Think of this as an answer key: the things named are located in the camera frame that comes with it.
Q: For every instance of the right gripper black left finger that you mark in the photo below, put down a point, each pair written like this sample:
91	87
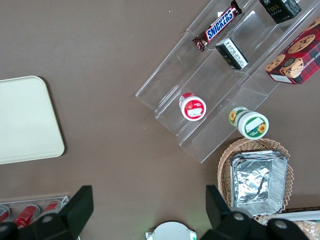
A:
72	215

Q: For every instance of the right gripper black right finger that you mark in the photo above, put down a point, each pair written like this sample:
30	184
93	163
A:
222	217

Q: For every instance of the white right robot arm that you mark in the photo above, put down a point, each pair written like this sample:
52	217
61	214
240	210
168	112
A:
172	231

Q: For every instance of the light wicker basket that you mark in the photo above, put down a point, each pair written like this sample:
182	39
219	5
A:
225	170

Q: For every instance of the aluminium foil tray stack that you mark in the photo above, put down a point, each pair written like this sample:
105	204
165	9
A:
257	182

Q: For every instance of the cream plastic tray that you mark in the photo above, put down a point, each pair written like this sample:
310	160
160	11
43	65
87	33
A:
27	120

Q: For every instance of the red cola bottle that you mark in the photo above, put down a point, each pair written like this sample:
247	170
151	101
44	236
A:
26	215
3	212
53	206

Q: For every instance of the clear acrylic bottle rack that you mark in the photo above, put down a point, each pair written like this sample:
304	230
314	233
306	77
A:
25	198

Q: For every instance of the white plastic snack bin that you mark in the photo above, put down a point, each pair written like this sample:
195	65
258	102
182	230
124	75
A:
300	214

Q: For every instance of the clear cracker bag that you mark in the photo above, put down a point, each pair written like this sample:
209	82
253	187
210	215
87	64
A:
311	230

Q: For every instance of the green lid sunflower jar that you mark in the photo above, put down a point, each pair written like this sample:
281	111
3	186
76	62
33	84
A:
252	125

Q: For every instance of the red lid white jar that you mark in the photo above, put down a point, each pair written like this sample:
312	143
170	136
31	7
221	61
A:
193	108

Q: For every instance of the clear acrylic stepped shelf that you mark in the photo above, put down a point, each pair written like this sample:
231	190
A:
175	75

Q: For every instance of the small black box white label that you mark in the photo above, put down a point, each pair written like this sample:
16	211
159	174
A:
231	53

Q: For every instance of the red tartan cookie box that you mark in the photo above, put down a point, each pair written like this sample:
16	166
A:
300	55

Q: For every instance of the Snickers chocolate bar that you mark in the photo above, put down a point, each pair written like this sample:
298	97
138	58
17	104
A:
220	25

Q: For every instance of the black box with gold print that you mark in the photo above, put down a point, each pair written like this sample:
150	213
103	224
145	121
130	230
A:
280	10

